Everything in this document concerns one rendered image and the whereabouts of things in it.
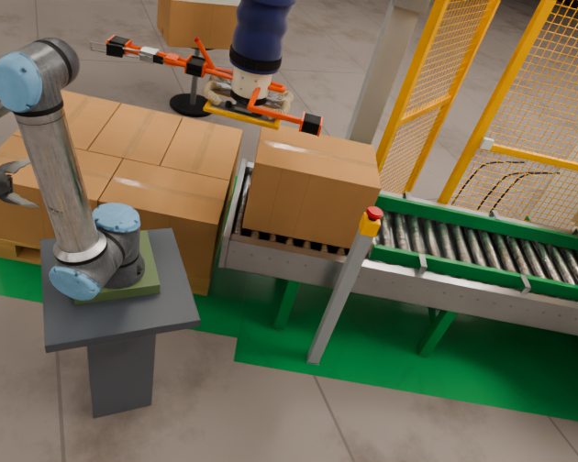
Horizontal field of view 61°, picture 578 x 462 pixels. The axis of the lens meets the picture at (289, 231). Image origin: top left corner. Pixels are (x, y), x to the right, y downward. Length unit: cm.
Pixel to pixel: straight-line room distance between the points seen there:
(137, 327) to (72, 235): 44
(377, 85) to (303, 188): 121
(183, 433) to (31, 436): 62
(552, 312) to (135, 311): 206
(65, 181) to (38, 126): 16
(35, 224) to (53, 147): 153
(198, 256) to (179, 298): 82
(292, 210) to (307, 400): 95
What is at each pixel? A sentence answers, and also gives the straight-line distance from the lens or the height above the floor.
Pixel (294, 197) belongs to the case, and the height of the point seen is 80.
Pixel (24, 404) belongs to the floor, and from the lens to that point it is 253.
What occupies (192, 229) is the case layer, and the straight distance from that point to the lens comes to 253.
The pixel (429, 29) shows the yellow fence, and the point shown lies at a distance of 266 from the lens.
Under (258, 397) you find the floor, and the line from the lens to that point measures 253.
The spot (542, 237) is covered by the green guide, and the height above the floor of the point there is 59.
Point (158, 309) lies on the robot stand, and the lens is 182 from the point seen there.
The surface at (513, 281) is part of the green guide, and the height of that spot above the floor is 60.
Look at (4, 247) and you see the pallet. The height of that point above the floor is 8.
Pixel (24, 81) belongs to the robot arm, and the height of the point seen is 160.
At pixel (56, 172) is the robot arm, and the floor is 136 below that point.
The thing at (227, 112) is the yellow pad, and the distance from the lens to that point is 222.
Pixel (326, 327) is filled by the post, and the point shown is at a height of 31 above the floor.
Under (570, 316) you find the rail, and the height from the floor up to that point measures 53.
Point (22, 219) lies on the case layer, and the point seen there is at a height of 32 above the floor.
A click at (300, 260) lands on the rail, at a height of 55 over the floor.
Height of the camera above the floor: 216
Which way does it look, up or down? 39 degrees down
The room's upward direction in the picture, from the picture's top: 16 degrees clockwise
